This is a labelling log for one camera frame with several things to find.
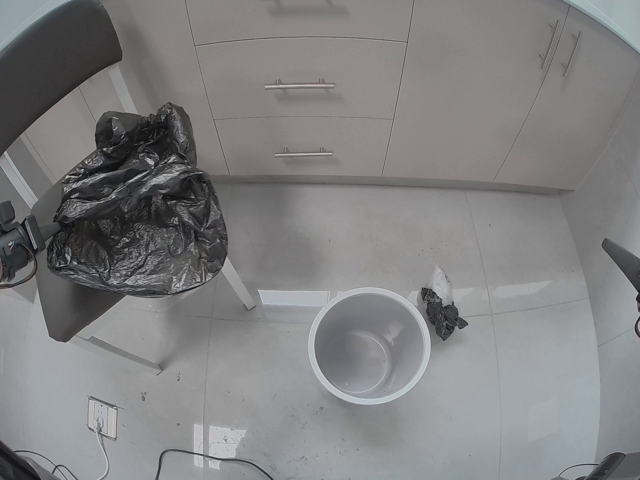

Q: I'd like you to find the white cable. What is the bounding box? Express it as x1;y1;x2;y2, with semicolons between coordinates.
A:
91;417;112;480

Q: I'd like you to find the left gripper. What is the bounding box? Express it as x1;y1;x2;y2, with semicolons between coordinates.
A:
0;214;47;275

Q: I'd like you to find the black cable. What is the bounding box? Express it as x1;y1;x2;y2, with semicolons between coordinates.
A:
157;449;274;480

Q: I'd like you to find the beige drawer cabinet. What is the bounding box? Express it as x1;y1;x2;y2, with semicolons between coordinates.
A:
0;0;640;199

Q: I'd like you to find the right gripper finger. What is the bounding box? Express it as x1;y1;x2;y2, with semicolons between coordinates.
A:
601;238;640;291

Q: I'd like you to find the grey and white chair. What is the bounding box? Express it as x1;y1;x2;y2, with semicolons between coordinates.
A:
0;0;257;376

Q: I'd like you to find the black plastic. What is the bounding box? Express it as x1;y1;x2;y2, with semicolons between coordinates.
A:
420;287;469;341

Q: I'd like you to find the white trash bin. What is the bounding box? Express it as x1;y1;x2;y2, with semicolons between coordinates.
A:
307;288;432;406

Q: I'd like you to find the black plastic bag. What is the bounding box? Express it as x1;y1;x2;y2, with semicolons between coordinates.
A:
46;102;229;299

